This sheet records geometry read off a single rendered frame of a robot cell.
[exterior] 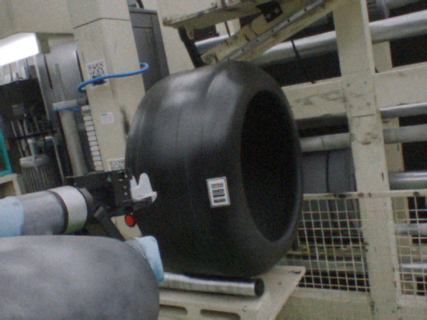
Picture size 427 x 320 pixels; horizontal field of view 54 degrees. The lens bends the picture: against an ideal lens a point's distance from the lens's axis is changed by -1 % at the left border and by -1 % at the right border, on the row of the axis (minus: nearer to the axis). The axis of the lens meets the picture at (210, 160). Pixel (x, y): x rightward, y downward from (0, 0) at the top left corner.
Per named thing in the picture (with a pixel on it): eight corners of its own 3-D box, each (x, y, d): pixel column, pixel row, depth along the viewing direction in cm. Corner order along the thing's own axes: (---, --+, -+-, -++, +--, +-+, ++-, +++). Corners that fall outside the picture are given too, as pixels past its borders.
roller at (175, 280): (145, 276, 121) (153, 267, 125) (149, 289, 122) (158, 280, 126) (255, 285, 103) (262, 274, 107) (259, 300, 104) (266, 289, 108)
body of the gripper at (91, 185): (135, 166, 77) (85, 176, 67) (141, 212, 77) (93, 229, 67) (104, 169, 81) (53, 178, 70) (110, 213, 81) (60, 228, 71)
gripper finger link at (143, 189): (163, 169, 85) (133, 176, 77) (167, 198, 86) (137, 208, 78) (151, 171, 87) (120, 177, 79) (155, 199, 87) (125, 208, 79)
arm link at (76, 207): (72, 238, 63) (37, 236, 68) (94, 230, 67) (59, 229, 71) (64, 188, 63) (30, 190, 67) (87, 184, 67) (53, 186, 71)
